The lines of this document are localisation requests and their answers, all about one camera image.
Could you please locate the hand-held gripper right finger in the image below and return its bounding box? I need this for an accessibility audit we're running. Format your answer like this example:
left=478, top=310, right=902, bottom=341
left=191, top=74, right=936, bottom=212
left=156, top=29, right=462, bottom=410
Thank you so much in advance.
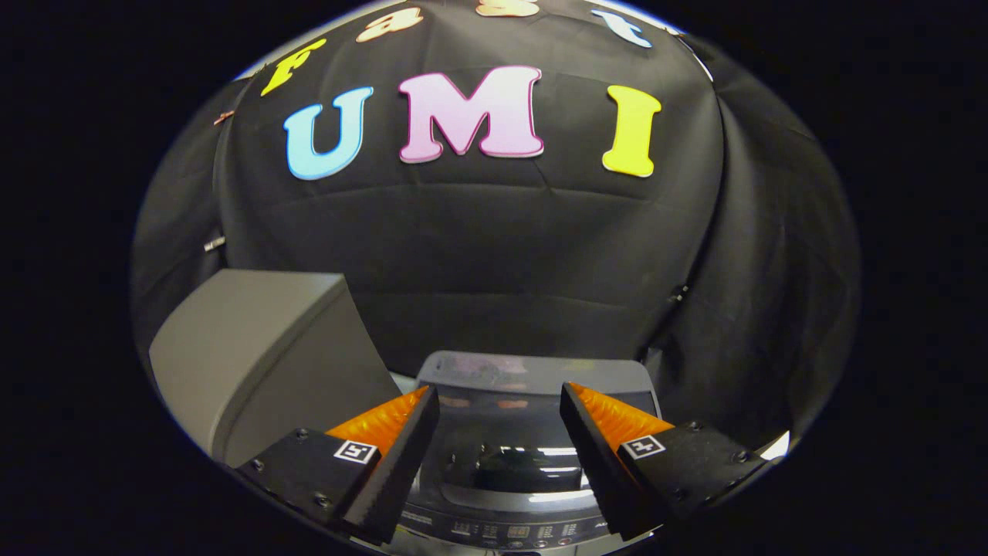
left=560, top=381, right=774, bottom=541

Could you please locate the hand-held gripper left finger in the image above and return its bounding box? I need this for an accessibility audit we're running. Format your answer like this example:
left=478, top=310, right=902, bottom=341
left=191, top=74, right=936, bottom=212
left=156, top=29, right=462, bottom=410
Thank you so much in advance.
left=235, top=385, right=441, bottom=545

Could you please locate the grey washing machine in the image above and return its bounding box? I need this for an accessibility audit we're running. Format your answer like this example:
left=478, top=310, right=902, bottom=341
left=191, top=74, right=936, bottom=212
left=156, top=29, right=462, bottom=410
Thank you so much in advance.
left=398, top=351, right=666, bottom=555

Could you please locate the grey cabinet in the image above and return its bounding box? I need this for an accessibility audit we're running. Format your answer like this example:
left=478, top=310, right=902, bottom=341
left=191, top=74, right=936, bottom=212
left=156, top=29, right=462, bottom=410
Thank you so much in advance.
left=148, top=268, right=404, bottom=469

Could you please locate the black backdrop cloth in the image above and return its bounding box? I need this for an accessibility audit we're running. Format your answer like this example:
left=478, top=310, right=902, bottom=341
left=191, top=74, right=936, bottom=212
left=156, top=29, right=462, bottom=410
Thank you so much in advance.
left=130, top=0, right=861, bottom=456

